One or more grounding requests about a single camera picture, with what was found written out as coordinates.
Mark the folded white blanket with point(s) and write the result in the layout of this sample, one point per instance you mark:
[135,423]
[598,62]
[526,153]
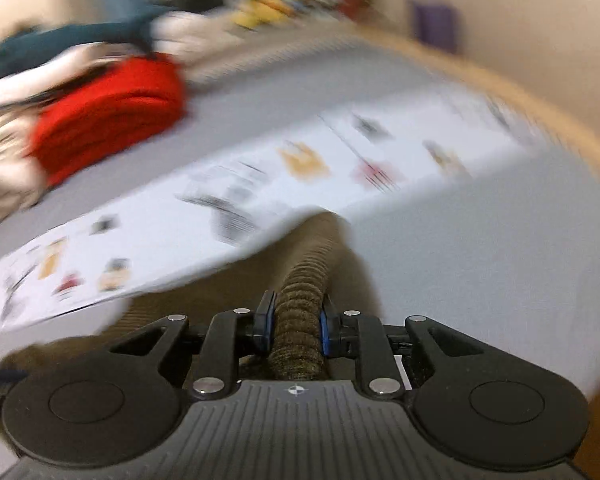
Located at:
[40,77]

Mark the white plush toy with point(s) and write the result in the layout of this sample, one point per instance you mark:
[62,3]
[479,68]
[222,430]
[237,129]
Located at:
[190,30]

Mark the wooden bed frame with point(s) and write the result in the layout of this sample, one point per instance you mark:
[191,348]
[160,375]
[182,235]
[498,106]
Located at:
[505,80]

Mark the folded red quilt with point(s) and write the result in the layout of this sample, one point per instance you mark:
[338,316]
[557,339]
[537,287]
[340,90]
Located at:
[110,115]

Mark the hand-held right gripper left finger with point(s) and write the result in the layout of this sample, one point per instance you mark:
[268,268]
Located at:
[266,325]

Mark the blue shark plush toy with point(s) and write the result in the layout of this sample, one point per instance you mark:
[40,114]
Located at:
[55,42]

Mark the folded cream fluffy blanket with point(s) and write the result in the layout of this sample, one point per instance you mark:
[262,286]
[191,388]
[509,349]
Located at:
[2,170]

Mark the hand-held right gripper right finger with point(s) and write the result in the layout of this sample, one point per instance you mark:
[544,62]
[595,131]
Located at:
[326,330]

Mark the purple mat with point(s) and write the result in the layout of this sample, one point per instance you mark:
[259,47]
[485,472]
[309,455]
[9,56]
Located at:
[434,24]

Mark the grey bed with deer print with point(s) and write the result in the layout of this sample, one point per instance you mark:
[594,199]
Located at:
[405,135]

